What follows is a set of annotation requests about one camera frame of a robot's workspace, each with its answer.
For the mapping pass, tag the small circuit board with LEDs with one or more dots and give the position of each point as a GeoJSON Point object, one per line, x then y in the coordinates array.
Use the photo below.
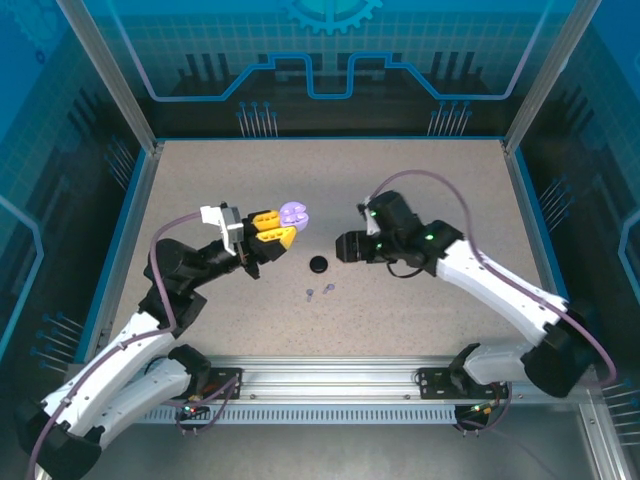
{"type": "Point", "coordinates": [189, 411]}
{"type": "Point", "coordinates": [480, 410]}

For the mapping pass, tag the wide aluminium mounting rail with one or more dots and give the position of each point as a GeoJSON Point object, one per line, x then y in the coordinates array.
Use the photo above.
{"type": "Point", "coordinates": [325, 375]}

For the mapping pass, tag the blue table edge strip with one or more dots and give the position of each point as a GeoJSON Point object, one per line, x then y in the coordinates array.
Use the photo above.
{"type": "Point", "coordinates": [131, 200]}
{"type": "Point", "coordinates": [525, 175]}

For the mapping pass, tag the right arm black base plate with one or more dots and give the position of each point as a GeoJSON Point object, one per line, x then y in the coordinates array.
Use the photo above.
{"type": "Point", "coordinates": [430, 382]}

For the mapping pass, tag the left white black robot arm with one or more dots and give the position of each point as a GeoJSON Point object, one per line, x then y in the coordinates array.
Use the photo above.
{"type": "Point", "coordinates": [115, 360]}

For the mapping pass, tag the purple earbud charging case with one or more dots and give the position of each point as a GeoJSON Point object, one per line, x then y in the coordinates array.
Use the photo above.
{"type": "Point", "coordinates": [295, 215]}

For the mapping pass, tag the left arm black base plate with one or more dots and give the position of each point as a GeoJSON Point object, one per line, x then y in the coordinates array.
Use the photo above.
{"type": "Point", "coordinates": [225, 376]}

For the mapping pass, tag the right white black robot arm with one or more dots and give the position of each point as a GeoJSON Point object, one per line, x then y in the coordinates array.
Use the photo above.
{"type": "Point", "coordinates": [500, 295]}

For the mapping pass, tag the black earbud charging case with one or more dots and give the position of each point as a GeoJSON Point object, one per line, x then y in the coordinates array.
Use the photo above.
{"type": "Point", "coordinates": [318, 264]}

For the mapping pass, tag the aluminium frame post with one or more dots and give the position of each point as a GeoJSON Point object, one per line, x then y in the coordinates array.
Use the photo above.
{"type": "Point", "coordinates": [115, 80]}
{"type": "Point", "coordinates": [545, 80]}

